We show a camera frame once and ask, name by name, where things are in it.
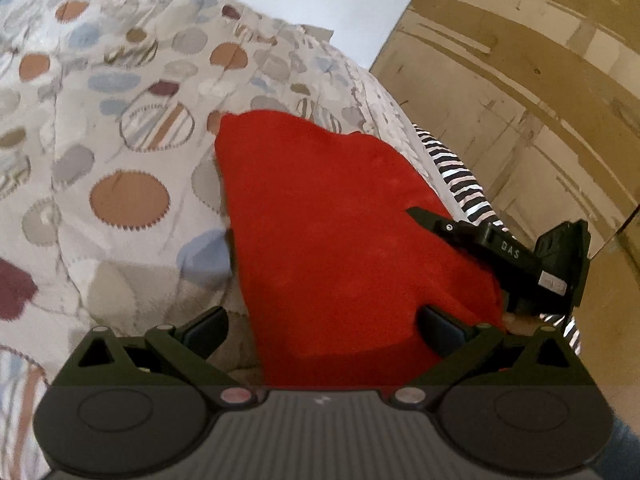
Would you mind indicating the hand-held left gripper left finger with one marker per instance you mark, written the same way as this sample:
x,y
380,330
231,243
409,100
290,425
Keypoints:
x,y
207,331

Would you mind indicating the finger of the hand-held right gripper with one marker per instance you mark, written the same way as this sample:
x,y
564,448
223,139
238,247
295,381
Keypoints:
x,y
447,227

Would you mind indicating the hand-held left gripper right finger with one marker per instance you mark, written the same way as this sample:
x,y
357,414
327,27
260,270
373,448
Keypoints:
x,y
440,331

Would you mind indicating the red shirt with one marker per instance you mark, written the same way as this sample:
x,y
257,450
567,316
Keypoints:
x,y
340,240

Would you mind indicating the person's right hand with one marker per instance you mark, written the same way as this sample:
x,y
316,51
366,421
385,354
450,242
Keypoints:
x,y
522,324

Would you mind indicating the black white striped cloth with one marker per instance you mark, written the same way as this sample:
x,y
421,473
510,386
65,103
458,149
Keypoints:
x,y
462,180

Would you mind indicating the wooden wardrobe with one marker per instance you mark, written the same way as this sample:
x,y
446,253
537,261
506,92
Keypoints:
x,y
525,70

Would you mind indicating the circle patterned duvet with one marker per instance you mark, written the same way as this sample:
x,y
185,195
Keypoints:
x,y
125,110

